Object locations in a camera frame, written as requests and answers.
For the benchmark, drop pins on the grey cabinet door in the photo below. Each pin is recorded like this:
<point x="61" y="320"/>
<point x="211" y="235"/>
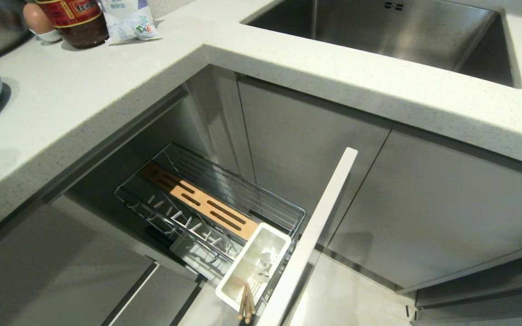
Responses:
<point x="442" y="213"/>
<point x="52" y="271"/>
<point x="306" y="154"/>

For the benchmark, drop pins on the wooden slotted knife holder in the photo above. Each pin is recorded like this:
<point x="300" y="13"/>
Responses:
<point x="197" y="199"/>

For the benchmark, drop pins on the white plastic utensil holder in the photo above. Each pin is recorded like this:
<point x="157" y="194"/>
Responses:
<point x="261" y="253"/>

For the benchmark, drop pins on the white drawer front panel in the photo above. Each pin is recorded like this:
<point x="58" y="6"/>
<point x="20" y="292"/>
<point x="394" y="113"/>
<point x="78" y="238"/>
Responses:
<point x="315" y="235"/>

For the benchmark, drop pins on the wooden chopstick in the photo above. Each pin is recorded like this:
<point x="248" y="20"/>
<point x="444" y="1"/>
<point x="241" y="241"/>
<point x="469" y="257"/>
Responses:
<point x="249" y="304"/>
<point x="243" y="302"/>

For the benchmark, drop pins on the stainless steel sink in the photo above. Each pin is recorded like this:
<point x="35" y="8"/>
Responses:
<point x="379" y="31"/>

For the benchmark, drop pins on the white plastic seasoning bag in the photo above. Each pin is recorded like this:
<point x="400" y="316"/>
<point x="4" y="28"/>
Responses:
<point x="129" y="20"/>

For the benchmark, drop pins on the dark sauce jar red label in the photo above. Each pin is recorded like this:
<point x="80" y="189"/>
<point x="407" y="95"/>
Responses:
<point x="77" y="20"/>

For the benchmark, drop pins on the white egg cup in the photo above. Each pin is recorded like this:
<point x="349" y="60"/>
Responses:
<point x="49" y="36"/>

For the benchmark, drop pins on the brown egg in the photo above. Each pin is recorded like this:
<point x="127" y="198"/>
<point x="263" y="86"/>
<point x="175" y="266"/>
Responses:
<point x="37" y="18"/>

